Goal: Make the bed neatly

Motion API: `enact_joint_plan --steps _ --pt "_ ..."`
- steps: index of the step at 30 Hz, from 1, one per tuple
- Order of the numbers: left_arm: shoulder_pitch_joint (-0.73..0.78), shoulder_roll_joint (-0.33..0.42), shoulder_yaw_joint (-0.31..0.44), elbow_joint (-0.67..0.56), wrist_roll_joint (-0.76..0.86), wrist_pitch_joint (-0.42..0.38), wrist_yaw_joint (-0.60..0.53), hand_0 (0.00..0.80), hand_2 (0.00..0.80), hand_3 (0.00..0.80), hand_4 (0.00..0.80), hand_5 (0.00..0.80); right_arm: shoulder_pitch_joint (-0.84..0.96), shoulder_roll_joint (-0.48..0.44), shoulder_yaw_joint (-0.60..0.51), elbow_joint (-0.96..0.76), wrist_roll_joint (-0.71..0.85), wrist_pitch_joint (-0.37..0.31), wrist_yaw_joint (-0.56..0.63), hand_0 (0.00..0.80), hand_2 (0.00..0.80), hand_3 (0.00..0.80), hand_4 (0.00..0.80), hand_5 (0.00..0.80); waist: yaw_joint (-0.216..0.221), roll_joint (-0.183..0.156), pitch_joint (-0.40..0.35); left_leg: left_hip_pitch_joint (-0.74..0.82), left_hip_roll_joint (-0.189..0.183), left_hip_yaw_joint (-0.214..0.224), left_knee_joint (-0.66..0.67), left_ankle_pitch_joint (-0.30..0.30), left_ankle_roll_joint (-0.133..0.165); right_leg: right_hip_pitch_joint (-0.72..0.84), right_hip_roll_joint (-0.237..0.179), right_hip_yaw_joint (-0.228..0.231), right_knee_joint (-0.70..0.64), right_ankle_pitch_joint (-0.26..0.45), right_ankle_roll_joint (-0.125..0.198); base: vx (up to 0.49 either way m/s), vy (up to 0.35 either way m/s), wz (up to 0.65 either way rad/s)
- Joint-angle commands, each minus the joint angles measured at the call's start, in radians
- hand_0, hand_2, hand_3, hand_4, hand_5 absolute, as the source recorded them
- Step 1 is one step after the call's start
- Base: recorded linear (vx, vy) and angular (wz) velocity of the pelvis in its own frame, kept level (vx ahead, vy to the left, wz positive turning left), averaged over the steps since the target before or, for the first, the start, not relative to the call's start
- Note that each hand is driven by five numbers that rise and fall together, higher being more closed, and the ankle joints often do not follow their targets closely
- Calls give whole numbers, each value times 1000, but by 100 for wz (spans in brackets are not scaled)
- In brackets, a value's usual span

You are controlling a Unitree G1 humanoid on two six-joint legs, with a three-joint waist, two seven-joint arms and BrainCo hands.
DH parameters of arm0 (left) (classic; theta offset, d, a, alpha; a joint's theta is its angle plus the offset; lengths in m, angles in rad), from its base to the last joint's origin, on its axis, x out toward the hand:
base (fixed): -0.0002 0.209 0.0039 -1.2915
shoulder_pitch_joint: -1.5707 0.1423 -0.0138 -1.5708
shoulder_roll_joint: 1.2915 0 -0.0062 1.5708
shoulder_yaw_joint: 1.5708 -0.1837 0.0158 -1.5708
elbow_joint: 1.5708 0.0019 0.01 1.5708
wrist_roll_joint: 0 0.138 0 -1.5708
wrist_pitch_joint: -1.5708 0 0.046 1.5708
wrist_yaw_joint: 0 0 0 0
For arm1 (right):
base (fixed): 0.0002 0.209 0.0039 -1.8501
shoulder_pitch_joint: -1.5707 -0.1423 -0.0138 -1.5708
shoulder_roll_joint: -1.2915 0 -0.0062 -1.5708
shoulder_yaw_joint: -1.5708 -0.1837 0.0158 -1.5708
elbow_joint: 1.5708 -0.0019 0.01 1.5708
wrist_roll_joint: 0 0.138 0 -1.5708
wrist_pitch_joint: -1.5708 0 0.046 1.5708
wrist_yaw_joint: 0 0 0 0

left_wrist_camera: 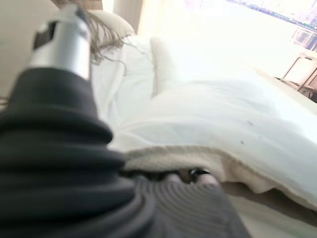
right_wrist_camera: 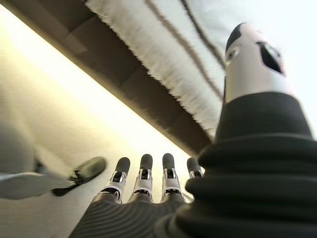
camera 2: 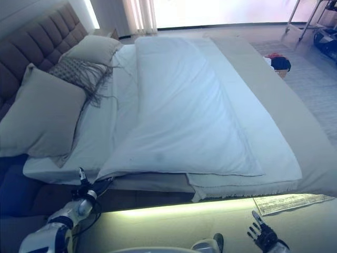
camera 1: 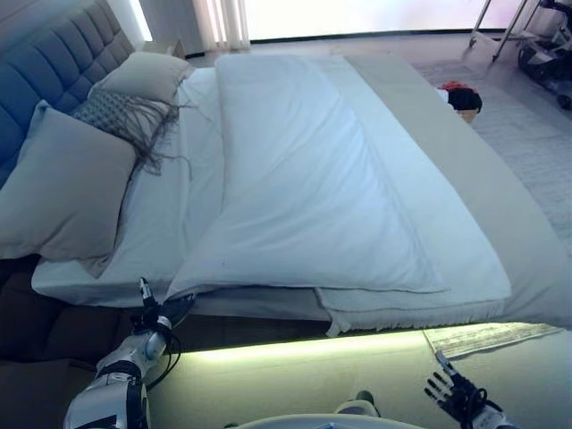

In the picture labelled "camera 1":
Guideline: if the brown upholstered bed frame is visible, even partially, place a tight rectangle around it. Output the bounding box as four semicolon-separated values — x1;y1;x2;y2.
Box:
0;257;332;363

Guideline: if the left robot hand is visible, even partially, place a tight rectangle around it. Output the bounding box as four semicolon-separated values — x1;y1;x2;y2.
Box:
133;276;198;334

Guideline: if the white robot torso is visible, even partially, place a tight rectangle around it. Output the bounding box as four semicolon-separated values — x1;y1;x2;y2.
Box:
240;413;390;429

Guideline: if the grey fringed woven cushion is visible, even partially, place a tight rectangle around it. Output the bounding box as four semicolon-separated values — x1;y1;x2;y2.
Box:
71;87;202;180

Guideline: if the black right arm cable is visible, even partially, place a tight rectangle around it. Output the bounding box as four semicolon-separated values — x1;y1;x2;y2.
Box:
464;386;491;408

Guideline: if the small beige pillow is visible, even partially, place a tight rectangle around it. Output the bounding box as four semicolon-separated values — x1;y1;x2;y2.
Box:
91;51;193;102

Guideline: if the metal frame rolling table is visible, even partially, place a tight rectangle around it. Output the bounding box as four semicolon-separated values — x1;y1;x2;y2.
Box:
468;0;537;63

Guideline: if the light grey patterned rug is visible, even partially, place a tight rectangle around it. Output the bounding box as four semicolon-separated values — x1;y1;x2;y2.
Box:
410;57;572;361

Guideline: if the white duvet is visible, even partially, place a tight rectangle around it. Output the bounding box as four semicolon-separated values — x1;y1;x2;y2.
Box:
164;53;513;301

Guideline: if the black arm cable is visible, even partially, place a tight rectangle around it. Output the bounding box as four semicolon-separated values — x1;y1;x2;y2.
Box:
147;330;184;391
464;386;491;408

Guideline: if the vertical wall light strip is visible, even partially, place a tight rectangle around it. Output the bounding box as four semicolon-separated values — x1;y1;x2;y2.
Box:
129;0;153;44

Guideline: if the sheer white curtain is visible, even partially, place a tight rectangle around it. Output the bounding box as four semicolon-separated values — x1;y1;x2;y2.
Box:
189;0;251;50

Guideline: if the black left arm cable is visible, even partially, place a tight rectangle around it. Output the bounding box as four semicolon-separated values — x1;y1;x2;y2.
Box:
147;330;184;391

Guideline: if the grey tufted upholstered headboard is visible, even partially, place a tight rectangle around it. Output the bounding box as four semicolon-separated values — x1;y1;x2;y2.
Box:
0;0;135;180

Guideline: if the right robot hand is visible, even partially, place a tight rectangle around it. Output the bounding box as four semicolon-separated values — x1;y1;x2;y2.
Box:
422;349;482;424

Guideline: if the black wheeled equipment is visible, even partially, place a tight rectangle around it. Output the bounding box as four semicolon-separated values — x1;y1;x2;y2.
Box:
516;0;572;109

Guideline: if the black garment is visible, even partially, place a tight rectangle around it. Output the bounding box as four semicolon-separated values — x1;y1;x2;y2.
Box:
446;87;484;113

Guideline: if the white fringed throw blanket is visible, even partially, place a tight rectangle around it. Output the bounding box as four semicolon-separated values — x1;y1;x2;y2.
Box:
315;285;506;339

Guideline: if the large beige pillow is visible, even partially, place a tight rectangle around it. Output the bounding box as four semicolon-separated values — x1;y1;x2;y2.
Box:
0;100;138;278

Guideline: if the silver robot leg with foot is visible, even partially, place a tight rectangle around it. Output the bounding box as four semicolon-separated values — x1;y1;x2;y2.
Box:
332;391;376;416

